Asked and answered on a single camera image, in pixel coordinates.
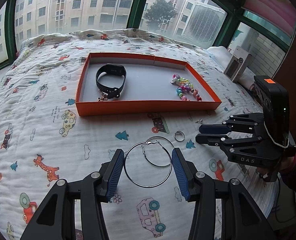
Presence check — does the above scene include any colourful candy bead bracelet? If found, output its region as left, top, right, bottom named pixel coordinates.
left=175, top=84, right=203, bottom=103

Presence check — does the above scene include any large silver hoop earring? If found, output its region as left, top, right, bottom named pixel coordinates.
left=124, top=141, right=173, bottom=189

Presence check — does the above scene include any pastel pearl bead bracelet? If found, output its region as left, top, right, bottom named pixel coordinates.
left=170, top=73, right=194, bottom=87

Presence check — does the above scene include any black smart band watch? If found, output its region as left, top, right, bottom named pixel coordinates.
left=95, top=63, right=127, bottom=100

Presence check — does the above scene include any small gold charm earring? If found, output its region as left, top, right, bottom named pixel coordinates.
left=98, top=93, right=108, bottom=102

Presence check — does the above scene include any person right hand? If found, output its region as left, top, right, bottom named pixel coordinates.
left=256, top=154, right=296, bottom=177

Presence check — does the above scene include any white grey product box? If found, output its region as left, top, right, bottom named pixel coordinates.
left=224, top=46, right=252, bottom=82

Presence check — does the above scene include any cartoon print bed quilt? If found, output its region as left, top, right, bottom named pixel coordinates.
left=0, top=30, right=277, bottom=239

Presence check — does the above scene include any orange shallow tray box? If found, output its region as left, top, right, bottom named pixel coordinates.
left=75, top=53, right=221, bottom=116

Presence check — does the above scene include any pink curtain right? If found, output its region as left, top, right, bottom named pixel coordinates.
left=243, top=0, right=296, bottom=25

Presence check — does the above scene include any small silver ring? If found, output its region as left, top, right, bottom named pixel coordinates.
left=173, top=130, right=186, bottom=142

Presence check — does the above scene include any green window frame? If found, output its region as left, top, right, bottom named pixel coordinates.
left=0, top=0, right=296, bottom=76

